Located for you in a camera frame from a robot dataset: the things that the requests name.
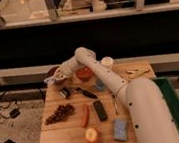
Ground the white towel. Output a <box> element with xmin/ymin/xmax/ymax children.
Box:
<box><xmin>44</xmin><ymin>77</ymin><xmax>55</xmax><ymax>84</ymax></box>

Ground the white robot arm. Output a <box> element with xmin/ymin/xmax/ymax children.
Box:
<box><xmin>53</xmin><ymin>47</ymin><xmax>179</xmax><ymax>143</ymax></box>

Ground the red bowl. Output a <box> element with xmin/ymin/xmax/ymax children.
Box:
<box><xmin>75</xmin><ymin>66</ymin><xmax>92</xmax><ymax>82</ymax></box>

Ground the small metal can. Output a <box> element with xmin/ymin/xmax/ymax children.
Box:
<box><xmin>59</xmin><ymin>87</ymin><xmax>71</xmax><ymax>99</ymax></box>

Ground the bunch of dark grapes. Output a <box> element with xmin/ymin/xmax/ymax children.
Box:
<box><xmin>45</xmin><ymin>103</ymin><xmax>74</xmax><ymax>125</ymax></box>

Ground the small blue object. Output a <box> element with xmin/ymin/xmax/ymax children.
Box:
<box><xmin>95</xmin><ymin>79</ymin><xmax>106</xmax><ymax>92</ymax></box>

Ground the wooden table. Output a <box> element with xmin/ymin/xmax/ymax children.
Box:
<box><xmin>25</xmin><ymin>54</ymin><xmax>179</xmax><ymax>143</ymax></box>

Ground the white cup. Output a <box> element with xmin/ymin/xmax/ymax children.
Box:
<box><xmin>101</xmin><ymin>56</ymin><xmax>114</xmax><ymax>70</ymax></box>

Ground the red sausage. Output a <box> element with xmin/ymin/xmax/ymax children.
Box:
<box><xmin>81</xmin><ymin>105</ymin><xmax>90</xmax><ymax>128</ymax></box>

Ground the metal fork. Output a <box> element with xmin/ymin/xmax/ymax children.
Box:
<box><xmin>111</xmin><ymin>94</ymin><xmax>119</xmax><ymax>114</ymax></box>

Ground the black rectangular remote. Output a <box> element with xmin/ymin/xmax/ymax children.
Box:
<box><xmin>93</xmin><ymin>100</ymin><xmax>108</xmax><ymax>122</ymax></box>

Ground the black power adapter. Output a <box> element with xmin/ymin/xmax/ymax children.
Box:
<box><xmin>9</xmin><ymin>108</ymin><xmax>20</xmax><ymax>119</ymax></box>

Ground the peach fruit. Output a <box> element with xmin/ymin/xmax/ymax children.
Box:
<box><xmin>84</xmin><ymin>128</ymin><xmax>100</xmax><ymax>143</ymax></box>

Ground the yellow banana peel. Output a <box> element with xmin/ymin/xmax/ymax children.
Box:
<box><xmin>127</xmin><ymin>68</ymin><xmax>150</xmax><ymax>79</ymax></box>

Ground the blue sponge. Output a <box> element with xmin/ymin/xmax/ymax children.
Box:
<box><xmin>113</xmin><ymin>118</ymin><xmax>128</xmax><ymax>142</ymax></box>

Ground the green plastic tray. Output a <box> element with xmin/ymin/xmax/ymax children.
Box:
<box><xmin>153</xmin><ymin>77</ymin><xmax>179</xmax><ymax>132</ymax></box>

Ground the black handled knife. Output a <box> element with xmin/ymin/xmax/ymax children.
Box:
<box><xmin>74</xmin><ymin>88</ymin><xmax>98</xmax><ymax>99</ymax></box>

